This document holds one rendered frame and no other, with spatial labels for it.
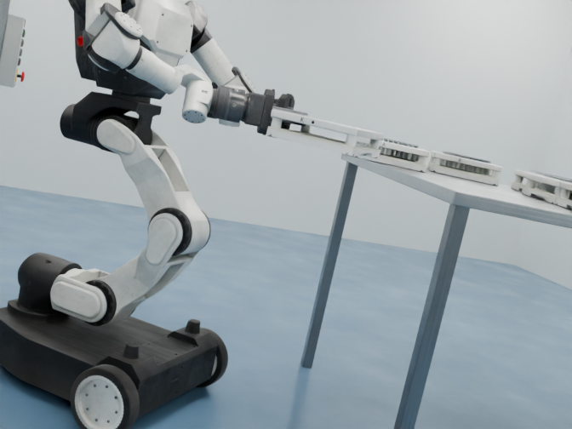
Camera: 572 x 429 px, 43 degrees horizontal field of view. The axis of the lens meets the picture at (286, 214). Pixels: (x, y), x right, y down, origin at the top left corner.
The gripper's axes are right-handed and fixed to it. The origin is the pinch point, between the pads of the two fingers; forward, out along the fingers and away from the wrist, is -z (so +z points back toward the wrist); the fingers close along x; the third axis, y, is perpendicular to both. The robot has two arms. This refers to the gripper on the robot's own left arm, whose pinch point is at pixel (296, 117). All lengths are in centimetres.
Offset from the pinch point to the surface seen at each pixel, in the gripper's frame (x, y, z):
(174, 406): 96, 3, 21
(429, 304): 39, 5, -52
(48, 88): 16, -191, 324
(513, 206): 11, -3, -65
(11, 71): 4, 1, 123
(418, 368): 56, 5, -53
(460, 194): 10, 7, -54
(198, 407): 96, -4, 17
